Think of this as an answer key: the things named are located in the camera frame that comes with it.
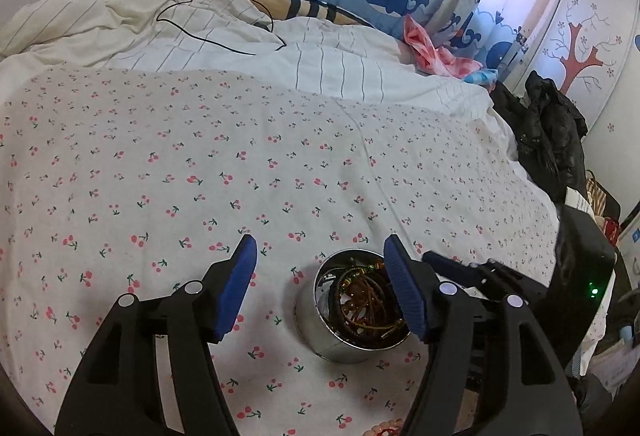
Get amber bead bracelet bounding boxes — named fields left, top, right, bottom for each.
left=341, top=281, right=396, bottom=324

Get cherry print bed sheet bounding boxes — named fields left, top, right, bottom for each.
left=0, top=66, right=562, bottom=436

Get thin black cable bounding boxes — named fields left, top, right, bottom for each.
left=65, top=0, right=287, bottom=54

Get striped woven bag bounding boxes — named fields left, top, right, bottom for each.
left=585, top=170, right=622, bottom=220

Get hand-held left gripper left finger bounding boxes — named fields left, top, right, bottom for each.
left=54, top=233, right=259, bottom=436

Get beige striped pillow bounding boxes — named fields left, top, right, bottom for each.
left=242, top=0, right=382, bottom=28

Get cord bracelets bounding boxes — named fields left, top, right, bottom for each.
left=337, top=266, right=406, bottom=334

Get blue and white box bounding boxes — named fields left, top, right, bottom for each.
left=617, top=203, right=640, bottom=249

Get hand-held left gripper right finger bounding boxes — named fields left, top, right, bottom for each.
left=383, top=234, right=583, bottom=436

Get round silver metal tin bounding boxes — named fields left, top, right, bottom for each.
left=294, top=249, right=416, bottom=362

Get pink cloth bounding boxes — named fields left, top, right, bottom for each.
left=402, top=14, right=483, bottom=79

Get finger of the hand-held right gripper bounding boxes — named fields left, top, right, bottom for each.
left=422, top=252, right=551, bottom=307

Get white striped duvet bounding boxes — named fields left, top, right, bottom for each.
left=0, top=0, right=521, bottom=162

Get black jacket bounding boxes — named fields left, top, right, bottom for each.
left=492, top=70, right=588, bottom=206

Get light blue cloth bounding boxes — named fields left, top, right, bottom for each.
left=462, top=68, right=501, bottom=85

